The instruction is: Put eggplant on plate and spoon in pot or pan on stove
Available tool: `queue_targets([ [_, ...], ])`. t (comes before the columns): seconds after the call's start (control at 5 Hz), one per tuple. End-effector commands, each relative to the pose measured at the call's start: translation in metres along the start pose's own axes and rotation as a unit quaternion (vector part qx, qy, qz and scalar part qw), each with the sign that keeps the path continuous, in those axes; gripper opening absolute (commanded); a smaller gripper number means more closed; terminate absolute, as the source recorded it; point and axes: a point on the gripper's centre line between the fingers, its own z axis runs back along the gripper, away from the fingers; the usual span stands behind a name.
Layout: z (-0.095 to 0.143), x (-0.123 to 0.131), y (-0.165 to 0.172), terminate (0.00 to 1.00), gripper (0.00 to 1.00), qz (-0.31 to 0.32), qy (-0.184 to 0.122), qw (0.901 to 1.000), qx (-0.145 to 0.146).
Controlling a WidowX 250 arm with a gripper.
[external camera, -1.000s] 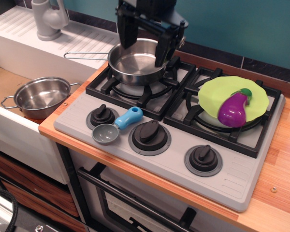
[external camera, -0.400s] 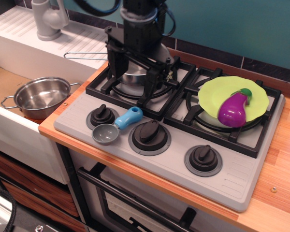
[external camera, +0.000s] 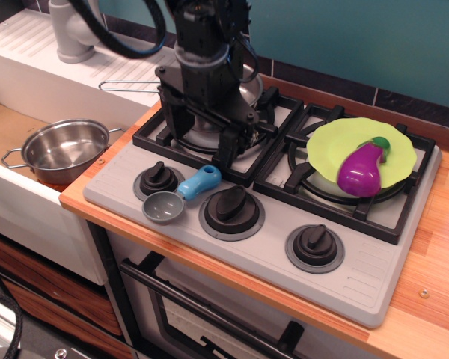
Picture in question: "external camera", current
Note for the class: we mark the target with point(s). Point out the grey toy faucet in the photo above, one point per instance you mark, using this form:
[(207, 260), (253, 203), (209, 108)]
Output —
[(74, 38)]

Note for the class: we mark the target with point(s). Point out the steel two-handled pot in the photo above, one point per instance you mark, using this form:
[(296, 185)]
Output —
[(59, 153)]

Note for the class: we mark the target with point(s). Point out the grey toy stove top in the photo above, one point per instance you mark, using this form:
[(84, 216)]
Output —
[(359, 289)]

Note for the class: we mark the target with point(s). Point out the left black burner grate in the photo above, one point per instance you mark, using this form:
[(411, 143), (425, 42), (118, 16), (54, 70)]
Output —
[(199, 146)]

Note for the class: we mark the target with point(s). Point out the middle black stove knob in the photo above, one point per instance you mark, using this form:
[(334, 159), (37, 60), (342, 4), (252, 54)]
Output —
[(232, 214)]

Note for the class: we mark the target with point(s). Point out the left black stove knob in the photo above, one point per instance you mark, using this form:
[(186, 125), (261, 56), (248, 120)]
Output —
[(157, 178)]

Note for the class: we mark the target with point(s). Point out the black stove knob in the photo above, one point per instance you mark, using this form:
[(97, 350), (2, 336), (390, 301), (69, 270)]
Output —
[(315, 249), (157, 178), (232, 214)]

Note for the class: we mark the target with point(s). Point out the purple toy eggplant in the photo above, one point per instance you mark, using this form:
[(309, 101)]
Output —
[(359, 174)]

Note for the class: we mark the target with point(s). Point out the right black burner grate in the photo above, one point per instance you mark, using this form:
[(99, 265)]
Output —
[(391, 215)]

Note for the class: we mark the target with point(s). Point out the white toy sink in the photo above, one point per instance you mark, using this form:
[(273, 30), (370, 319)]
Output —
[(37, 88)]

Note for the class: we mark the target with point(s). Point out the oven door with handle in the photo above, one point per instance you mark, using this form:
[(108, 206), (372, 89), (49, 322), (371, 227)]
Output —
[(145, 273)]

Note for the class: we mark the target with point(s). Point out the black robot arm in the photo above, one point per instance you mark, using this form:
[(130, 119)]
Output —
[(209, 49)]

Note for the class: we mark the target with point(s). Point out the black burner grate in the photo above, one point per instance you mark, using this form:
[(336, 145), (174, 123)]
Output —
[(199, 146), (391, 215)]

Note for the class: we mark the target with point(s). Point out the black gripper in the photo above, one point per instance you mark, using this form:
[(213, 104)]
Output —
[(210, 93)]

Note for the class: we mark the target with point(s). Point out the lime green plate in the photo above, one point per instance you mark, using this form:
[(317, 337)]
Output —
[(331, 143)]

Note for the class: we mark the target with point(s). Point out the blue handled grey spoon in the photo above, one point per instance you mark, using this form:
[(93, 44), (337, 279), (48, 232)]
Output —
[(163, 207)]

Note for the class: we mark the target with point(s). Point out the wooden drawer unit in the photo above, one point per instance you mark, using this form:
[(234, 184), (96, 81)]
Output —
[(74, 306)]

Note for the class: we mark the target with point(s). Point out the right black stove knob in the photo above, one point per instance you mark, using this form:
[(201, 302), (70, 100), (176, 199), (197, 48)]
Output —
[(315, 249)]

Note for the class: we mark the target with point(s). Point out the steel frying pan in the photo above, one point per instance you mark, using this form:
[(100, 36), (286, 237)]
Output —
[(250, 91)]

